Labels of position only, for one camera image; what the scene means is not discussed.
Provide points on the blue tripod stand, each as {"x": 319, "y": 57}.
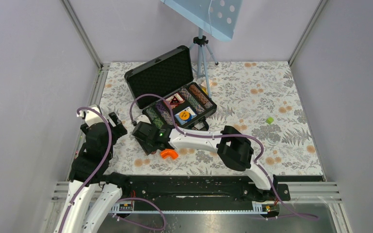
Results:
{"x": 201, "y": 42}

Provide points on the black all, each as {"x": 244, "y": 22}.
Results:
{"x": 175, "y": 100}

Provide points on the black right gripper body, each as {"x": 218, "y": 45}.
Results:
{"x": 147, "y": 146}

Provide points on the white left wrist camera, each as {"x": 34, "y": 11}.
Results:
{"x": 90, "y": 117}

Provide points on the blue perforated board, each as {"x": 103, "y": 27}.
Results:
{"x": 216, "y": 17}

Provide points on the floral table mat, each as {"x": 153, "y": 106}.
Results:
{"x": 246, "y": 94}

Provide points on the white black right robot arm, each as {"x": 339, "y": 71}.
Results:
{"x": 233, "y": 148}

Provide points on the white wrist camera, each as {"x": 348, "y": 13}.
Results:
{"x": 143, "y": 118}
{"x": 90, "y": 117}

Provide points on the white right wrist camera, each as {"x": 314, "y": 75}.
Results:
{"x": 143, "y": 118}

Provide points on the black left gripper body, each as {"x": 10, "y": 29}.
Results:
{"x": 118, "y": 130}

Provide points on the green toy cube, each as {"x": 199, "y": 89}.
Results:
{"x": 270, "y": 120}

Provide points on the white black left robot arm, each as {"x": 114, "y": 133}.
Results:
{"x": 92, "y": 193}

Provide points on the yellow big blind button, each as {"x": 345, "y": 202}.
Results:
{"x": 184, "y": 115}

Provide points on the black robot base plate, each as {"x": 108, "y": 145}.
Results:
{"x": 196, "y": 193}

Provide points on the green chip row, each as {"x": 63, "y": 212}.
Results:
{"x": 155, "y": 117}

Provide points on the black poker set case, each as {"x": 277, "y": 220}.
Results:
{"x": 162, "y": 77}

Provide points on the orange blue chip row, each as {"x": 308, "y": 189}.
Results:
{"x": 201, "y": 96}

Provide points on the blue card deck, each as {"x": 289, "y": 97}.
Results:
{"x": 192, "y": 112}

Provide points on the red card deck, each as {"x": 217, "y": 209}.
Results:
{"x": 168, "y": 106}

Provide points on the blue small blind button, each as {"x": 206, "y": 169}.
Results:
{"x": 184, "y": 121}

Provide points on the orange curved toy block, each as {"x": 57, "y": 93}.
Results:
{"x": 169, "y": 153}

